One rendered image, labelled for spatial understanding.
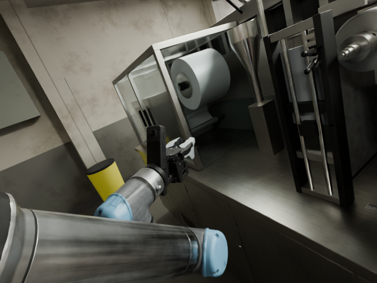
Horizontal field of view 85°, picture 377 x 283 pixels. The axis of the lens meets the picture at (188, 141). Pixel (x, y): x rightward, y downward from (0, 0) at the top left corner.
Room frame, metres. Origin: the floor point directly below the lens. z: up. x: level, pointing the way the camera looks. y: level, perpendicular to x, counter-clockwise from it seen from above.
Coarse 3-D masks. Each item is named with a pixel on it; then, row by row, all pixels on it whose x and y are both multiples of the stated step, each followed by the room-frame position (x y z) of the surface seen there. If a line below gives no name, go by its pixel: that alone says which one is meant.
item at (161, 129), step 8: (152, 128) 0.51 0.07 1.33; (160, 128) 0.50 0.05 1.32; (152, 136) 0.51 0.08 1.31; (160, 136) 0.50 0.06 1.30; (152, 144) 0.50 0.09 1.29; (160, 144) 0.49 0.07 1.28; (152, 152) 0.50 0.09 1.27; (160, 152) 0.48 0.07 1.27; (152, 160) 0.49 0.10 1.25; (160, 160) 0.48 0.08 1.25
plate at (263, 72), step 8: (368, 0) 0.75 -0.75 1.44; (368, 8) 0.75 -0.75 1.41; (296, 40) 1.00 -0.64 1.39; (264, 48) 1.16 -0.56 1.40; (288, 48) 1.04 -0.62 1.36; (264, 56) 1.17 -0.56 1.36; (264, 64) 1.19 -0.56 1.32; (264, 72) 1.20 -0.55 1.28; (376, 72) 0.74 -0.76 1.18; (264, 80) 1.21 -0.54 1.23; (376, 80) 0.74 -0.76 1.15; (264, 88) 1.22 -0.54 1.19; (272, 88) 1.17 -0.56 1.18
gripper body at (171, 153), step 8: (168, 152) 0.53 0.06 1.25; (176, 152) 0.52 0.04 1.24; (168, 160) 0.51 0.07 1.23; (176, 160) 0.51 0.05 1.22; (184, 160) 0.55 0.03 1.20; (152, 168) 0.46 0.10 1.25; (160, 168) 0.46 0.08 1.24; (168, 168) 0.50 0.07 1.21; (176, 168) 0.50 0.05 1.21; (184, 168) 0.53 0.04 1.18; (168, 176) 0.50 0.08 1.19; (176, 176) 0.50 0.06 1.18; (184, 176) 0.52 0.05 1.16; (168, 184) 0.48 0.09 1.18
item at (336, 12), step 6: (336, 0) 0.54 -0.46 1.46; (342, 0) 0.53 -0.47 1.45; (348, 0) 0.52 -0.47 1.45; (354, 0) 0.51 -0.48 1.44; (360, 0) 0.50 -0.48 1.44; (366, 0) 0.49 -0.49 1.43; (324, 6) 0.56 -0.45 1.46; (330, 6) 0.55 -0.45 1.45; (336, 6) 0.54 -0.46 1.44; (342, 6) 0.53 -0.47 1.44; (348, 6) 0.52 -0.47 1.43; (354, 6) 0.51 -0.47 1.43; (360, 6) 0.50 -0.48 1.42; (336, 12) 0.54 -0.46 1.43; (342, 12) 0.53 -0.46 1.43
